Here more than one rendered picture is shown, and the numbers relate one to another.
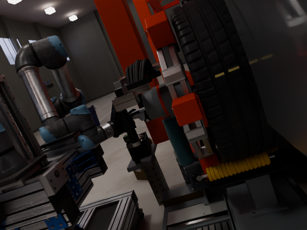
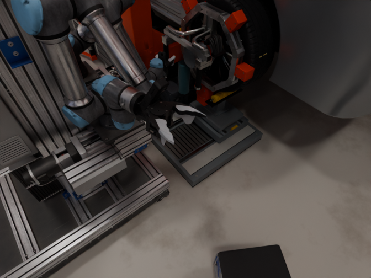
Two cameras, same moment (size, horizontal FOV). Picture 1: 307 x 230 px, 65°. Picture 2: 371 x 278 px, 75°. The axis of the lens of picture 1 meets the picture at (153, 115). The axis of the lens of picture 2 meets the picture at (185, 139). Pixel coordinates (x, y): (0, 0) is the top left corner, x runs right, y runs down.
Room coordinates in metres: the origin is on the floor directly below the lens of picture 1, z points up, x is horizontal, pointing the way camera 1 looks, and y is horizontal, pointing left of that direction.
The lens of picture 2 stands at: (0.19, 1.13, 1.72)
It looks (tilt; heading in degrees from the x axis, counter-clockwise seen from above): 50 degrees down; 308
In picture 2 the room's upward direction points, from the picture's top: 2 degrees clockwise
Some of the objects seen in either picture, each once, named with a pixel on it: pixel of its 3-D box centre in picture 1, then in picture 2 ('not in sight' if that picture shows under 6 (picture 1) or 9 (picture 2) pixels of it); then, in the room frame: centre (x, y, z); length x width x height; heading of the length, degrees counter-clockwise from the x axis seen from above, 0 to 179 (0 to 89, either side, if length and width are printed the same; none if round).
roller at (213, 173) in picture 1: (236, 165); (224, 93); (0.89, -0.23, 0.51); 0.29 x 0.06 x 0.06; 78
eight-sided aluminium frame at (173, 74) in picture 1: (184, 92); (208, 50); (1.03, -0.16, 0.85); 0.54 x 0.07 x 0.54; 168
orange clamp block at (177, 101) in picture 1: (187, 108); (243, 71); (0.72, -0.10, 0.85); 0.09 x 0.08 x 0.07; 168
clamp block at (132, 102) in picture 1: (125, 100); (203, 61); (0.90, 0.08, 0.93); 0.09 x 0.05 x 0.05; 78
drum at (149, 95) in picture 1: (168, 98); (201, 53); (1.04, -0.09, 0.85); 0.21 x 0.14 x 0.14; 78
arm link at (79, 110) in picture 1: (79, 119); (155, 70); (1.07, 0.31, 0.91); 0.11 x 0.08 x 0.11; 107
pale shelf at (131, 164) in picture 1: (144, 153); not in sight; (1.69, 0.17, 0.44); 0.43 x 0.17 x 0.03; 168
